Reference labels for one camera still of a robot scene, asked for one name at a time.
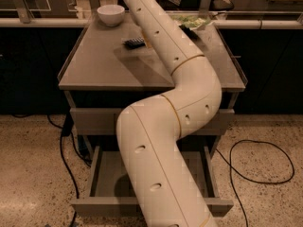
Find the dark blue rxbar wrapper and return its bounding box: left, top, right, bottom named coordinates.
left=123, top=37, right=145, bottom=49

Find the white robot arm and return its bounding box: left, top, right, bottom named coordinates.
left=116, top=0, right=222, bottom=227

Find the grey drawer cabinet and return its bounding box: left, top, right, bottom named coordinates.
left=57, top=10, right=248, bottom=219

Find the grey middle drawer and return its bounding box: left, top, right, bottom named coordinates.
left=70, top=108, right=234, bottom=135

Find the grey open bottom drawer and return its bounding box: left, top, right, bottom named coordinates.
left=71, top=147, right=234, bottom=218

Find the green chip bag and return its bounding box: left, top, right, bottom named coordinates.
left=171, top=15, right=211, bottom=40

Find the white ceramic bowl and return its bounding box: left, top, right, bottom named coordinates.
left=97, top=5, right=125, bottom=26

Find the black cable on left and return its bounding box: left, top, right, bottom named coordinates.
left=9, top=113, right=93, bottom=227

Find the black cable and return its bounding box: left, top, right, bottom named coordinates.
left=215, top=138, right=295, bottom=227
left=9, top=113, right=93, bottom=227

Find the black cable on right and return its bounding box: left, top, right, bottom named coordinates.
left=215, top=138, right=295, bottom=227

